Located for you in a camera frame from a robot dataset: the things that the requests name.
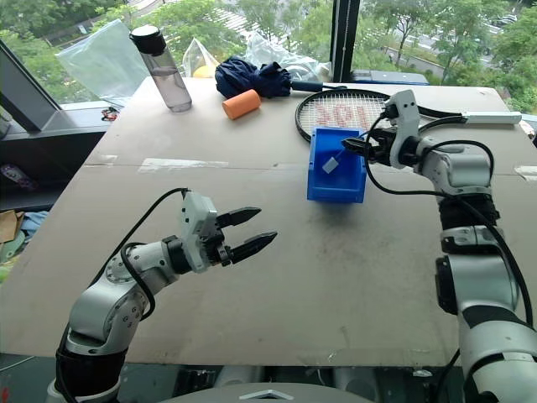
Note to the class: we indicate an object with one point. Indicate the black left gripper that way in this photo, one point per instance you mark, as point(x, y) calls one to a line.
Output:
point(218, 252)

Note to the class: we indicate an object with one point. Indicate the blue plastic bin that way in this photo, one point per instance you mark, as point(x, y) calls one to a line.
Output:
point(335, 189)

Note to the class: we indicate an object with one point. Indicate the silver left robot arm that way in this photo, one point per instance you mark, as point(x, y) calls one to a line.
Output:
point(100, 302)

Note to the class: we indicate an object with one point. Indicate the grey rounded robot torso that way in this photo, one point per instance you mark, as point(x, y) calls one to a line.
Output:
point(268, 386)

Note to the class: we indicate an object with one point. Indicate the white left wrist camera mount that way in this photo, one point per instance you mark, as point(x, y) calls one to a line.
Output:
point(197, 218)

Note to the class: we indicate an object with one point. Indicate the black tennis racket white grip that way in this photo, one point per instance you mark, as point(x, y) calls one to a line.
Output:
point(488, 118)

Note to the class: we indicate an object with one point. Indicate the clear water bottle black cap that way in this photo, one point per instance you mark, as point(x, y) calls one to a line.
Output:
point(170, 80)

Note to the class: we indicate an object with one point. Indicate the white coupler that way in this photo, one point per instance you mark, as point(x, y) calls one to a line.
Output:
point(330, 166)

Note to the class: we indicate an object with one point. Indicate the clear bag with yellow contents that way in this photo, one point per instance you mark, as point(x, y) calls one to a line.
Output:
point(199, 63)

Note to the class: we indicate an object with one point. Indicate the folded navy blue umbrella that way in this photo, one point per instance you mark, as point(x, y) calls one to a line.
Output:
point(247, 77)

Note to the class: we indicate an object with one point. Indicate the blue tinted zip bag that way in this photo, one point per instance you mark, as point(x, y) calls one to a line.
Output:
point(105, 63)

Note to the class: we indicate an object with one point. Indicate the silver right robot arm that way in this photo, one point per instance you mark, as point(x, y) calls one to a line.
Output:
point(482, 285)

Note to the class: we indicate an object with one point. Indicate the purple patterned object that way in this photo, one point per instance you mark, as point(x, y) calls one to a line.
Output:
point(17, 176)

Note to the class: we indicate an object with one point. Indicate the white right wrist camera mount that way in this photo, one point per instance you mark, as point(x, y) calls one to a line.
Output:
point(405, 121)

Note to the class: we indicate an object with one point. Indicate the orange foam cylinder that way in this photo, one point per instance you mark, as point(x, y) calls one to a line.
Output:
point(242, 104)

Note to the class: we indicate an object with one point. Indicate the brown cardboard piece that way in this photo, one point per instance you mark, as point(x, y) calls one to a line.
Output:
point(10, 224)

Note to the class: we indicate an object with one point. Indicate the black window frame post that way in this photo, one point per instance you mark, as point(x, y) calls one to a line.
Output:
point(342, 38)

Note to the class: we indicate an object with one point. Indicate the crumpled clear plastic bag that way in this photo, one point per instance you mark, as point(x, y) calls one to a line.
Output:
point(277, 52)

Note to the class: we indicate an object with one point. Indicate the dark slanted window frame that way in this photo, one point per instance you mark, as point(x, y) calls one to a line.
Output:
point(29, 96)

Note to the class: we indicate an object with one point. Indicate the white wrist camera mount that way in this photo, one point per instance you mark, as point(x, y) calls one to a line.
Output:
point(197, 218)
point(405, 121)

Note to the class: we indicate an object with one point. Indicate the flat blue box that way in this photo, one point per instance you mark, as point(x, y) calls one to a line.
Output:
point(390, 76)

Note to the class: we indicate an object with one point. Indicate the small red black object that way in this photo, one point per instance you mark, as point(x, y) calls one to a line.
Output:
point(110, 113)

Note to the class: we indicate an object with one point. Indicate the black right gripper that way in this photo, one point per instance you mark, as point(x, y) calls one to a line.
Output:
point(385, 144)

